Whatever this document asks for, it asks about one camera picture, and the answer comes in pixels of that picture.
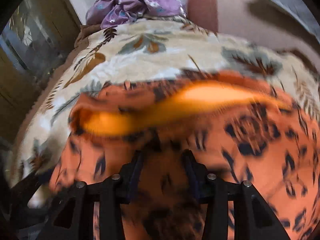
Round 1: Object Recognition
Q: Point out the orange floral garment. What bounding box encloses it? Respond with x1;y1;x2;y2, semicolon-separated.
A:
49;70;320;240

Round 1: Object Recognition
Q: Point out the pink brown bolster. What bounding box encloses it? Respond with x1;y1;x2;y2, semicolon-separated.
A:
186;0;320;55

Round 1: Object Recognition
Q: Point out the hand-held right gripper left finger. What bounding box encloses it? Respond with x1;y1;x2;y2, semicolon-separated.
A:
37;150;145;240

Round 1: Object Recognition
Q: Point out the purple floral cloth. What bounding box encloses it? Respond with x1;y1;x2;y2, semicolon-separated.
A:
85;0;187;30

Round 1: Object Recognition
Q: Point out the wooden door with glass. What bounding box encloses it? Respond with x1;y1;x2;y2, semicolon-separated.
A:
0;0;83;143

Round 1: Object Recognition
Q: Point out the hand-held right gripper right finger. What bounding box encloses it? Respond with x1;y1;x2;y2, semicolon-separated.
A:
182;149;288;240

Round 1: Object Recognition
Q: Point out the leaf print blanket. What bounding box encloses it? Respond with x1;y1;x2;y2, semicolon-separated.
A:
10;17;320;183

